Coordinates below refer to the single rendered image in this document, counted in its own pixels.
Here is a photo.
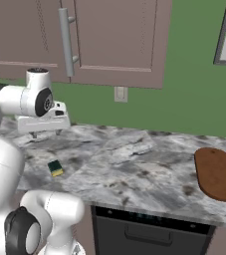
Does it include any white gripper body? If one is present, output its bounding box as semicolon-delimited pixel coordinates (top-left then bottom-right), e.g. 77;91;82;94
16;114;72;135

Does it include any green and yellow sponge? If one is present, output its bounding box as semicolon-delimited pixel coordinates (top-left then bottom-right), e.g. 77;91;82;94
47;159;65;177

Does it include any brown wooden cutting board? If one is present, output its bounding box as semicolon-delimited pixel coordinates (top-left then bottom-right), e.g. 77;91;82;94
193;146;226;203

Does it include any mauve cupboard door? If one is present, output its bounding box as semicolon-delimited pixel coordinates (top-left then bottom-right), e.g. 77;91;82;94
0;0;71;84
60;0;173;90

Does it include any black dishwasher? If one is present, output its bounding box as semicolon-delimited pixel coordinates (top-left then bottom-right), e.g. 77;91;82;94
91;205;216;255

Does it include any white wall socket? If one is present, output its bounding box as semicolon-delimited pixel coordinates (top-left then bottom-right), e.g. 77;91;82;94
113;86;128;104

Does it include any grey bar cupboard handle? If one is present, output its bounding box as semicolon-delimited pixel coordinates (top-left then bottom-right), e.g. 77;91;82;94
58;7;80;78

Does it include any black dishwasher handle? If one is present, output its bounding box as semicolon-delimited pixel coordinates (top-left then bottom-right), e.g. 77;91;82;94
123;223;174;247

